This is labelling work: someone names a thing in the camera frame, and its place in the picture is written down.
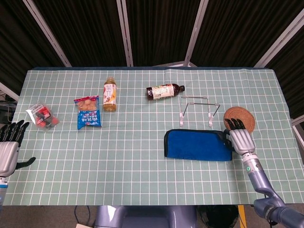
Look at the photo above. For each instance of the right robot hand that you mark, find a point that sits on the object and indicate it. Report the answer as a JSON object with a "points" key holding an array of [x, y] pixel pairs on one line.
{"points": [[242, 141]]}

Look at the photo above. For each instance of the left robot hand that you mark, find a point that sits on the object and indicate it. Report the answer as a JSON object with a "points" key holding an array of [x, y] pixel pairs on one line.
{"points": [[7, 154]]}

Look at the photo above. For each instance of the dark blue cloth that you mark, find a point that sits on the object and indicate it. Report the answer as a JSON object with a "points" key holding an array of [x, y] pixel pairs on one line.
{"points": [[197, 145]]}

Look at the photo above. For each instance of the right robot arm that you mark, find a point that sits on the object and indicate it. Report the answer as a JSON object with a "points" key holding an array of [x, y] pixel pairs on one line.
{"points": [[259, 178]]}

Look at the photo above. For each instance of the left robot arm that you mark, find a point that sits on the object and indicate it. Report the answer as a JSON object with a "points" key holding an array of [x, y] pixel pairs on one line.
{"points": [[2, 192]]}

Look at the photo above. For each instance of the round woven brown coaster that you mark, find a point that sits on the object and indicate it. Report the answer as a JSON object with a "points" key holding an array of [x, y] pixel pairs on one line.
{"points": [[240, 112]]}

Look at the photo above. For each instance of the clear bag of red items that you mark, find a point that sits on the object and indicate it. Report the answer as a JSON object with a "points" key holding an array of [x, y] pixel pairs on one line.
{"points": [[42, 116]]}

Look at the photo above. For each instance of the black pleated curtain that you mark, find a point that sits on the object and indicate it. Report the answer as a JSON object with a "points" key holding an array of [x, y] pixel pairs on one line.
{"points": [[16, 42], [242, 28], [161, 31], [83, 31], [292, 71]]}

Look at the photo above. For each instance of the blue snack bag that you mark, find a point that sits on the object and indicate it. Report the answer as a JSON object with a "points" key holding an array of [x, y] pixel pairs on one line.
{"points": [[88, 116]]}

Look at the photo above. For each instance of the dark tea bottle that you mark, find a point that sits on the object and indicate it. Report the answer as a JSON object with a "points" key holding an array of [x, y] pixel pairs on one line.
{"points": [[161, 92]]}

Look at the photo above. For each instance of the green checkered tablecloth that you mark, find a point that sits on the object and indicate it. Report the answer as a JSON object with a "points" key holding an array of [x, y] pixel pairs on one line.
{"points": [[118, 166]]}

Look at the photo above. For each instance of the yellow tea bottle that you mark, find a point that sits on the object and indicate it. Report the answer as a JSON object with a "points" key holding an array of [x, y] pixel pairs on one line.
{"points": [[110, 97]]}

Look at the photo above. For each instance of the lavender robot torso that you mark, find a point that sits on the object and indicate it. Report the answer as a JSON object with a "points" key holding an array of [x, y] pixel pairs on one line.
{"points": [[147, 217]]}

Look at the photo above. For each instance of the white metal frame post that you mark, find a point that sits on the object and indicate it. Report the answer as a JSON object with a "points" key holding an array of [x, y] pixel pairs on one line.
{"points": [[47, 34], [124, 33], [298, 129], [280, 40], [8, 91], [196, 33]]}

